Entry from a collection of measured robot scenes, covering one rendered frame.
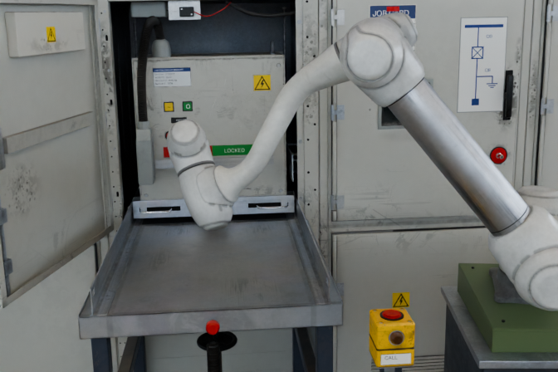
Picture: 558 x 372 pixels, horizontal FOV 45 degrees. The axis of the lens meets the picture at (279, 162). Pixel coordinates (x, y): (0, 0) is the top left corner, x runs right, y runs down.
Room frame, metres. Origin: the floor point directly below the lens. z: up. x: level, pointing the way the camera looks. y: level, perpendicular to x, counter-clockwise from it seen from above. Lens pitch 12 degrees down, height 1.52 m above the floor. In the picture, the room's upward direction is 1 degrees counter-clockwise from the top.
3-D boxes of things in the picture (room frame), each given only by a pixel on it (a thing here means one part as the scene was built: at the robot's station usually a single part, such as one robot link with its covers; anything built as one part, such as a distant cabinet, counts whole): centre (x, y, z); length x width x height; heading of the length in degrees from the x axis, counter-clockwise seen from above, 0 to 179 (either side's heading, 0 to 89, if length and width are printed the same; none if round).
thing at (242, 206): (2.22, 0.22, 0.89); 0.54 x 0.05 x 0.06; 95
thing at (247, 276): (1.82, 0.19, 0.82); 0.68 x 0.62 x 0.06; 5
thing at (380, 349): (1.33, -0.23, 0.85); 0.08 x 0.08 x 0.10; 5
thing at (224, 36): (2.55, 0.25, 1.18); 0.78 x 0.69 x 0.79; 5
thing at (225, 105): (2.20, 0.22, 1.15); 0.48 x 0.01 x 0.48; 95
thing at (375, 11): (2.19, -0.37, 1.44); 0.15 x 0.01 x 0.21; 95
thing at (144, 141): (2.12, 0.42, 1.09); 0.08 x 0.05 x 0.17; 5
